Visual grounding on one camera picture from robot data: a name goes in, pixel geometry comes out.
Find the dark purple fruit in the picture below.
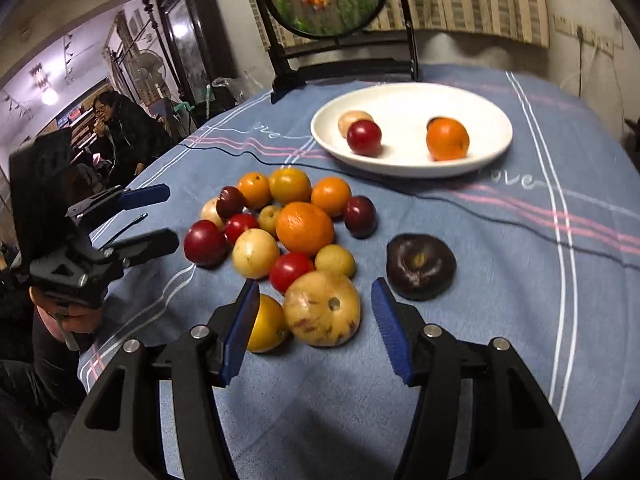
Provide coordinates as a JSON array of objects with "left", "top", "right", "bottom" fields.
[{"left": 385, "top": 233, "right": 457, "bottom": 302}]

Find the clear plastic bag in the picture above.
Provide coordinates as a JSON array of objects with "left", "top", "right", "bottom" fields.
[{"left": 211, "top": 72, "right": 266, "bottom": 111}]

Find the yellow-orange persimmon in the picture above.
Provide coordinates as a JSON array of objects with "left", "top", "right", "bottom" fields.
[{"left": 268, "top": 166, "right": 312, "bottom": 206}]

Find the standing fan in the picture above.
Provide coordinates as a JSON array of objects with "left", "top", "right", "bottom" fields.
[{"left": 129, "top": 49, "right": 167, "bottom": 111}]

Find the white wall power strip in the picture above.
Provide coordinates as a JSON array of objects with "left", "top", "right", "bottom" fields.
[{"left": 554, "top": 12, "right": 616, "bottom": 56}]

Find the black cable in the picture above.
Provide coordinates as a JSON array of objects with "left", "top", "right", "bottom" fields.
[{"left": 175, "top": 144, "right": 640, "bottom": 258}]

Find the red tomato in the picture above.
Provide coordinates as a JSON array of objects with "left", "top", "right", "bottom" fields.
[{"left": 269, "top": 252, "right": 316, "bottom": 295}]

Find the teal plastic handle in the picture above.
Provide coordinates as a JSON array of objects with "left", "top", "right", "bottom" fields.
[{"left": 172, "top": 100, "right": 196, "bottom": 138}]

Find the small yellow fruit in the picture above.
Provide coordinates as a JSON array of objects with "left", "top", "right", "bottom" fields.
[
  {"left": 257, "top": 205, "right": 284, "bottom": 240},
  {"left": 314, "top": 243, "right": 356, "bottom": 279}
]

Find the dark wooden framed picture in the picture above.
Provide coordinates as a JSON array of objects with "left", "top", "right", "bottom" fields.
[{"left": 154, "top": 0, "right": 236, "bottom": 126}]

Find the dark wooden pole stand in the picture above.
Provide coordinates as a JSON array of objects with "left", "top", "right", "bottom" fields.
[{"left": 141, "top": 0, "right": 173, "bottom": 106}]

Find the tan speckled fruit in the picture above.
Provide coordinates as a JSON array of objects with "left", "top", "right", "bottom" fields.
[{"left": 283, "top": 270, "right": 362, "bottom": 348}]

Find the blue striped tablecloth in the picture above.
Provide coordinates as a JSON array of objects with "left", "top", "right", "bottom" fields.
[{"left": 75, "top": 62, "right": 640, "bottom": 480}]

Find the small orange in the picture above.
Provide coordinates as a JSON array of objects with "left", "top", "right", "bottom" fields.
[{"left": 236, "top": 171, "right": 272, "bottom": 211}]

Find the large orange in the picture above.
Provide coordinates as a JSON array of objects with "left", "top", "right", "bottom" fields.
[{"left": 275, "top": 201, "right": 335, "bottom": 256}]

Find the person's left forearm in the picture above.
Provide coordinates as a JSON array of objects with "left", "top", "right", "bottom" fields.
[{"left": 0, "top": 305, "right": 88, "bottom": 411}]

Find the yellow tomato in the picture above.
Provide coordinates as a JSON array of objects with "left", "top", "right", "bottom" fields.
[{"left": 245, "top": 294, "right": 291, "bottom": 354}]

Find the striped beige curtain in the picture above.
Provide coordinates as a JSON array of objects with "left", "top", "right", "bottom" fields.
[{"left": 247, "top": 0, "right": 551, "bottom": 51}]

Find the beige round fruit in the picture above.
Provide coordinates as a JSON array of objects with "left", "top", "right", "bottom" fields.
[
  {"left": 338, "top": 110, "right": 375, "bottom": 140},
  {"left": 200, "top": 197, "right": 226, "bottom": 231}
]

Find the person's left hand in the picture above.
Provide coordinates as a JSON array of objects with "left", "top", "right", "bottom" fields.
[{"left": 30, "top": 285, "right": 106, "bottom": 353}]

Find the ceiling lamp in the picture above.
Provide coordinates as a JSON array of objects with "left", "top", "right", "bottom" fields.
[{"left": 30, "top": 65, "right": 61, "bottom": 107}]

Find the round goldfish table screen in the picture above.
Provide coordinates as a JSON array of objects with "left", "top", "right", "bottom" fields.
[{"left": 240, "top": 0, "right": 423, "bottom": 106}]

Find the dark red plum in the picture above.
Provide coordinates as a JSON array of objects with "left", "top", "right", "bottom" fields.
[
  {"left": 216, "top": 186, "right": 246, "bottom": 220},
  {"left": 343, "top": 195, "right": 378, "bottom": 239}
]

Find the white oval plate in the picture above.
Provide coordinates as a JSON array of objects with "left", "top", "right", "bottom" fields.
[{"left": 310, "top": 82, "right": 514, "bottom": 179}]

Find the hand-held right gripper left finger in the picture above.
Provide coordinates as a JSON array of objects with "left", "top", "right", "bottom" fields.
[{"left": 50, "top": 277, "right": 261, "bottom": 480}]

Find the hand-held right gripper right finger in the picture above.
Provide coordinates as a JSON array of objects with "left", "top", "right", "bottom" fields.
[{"left": 371, "top": 277, "right": 583, "bottom": 480}]

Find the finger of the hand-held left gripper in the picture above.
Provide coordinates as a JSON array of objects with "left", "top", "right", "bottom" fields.
[
  {"left": 65, "top": 183, "right": 172, "bottom": 221},
  {"left": 92, "top": 228, "right": 180, "bottom": 268}
]

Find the pale yellow round fruit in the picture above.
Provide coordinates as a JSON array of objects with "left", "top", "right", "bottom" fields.
[{"left": 231, "top": 228, "right": 280, "bottom": 280}]

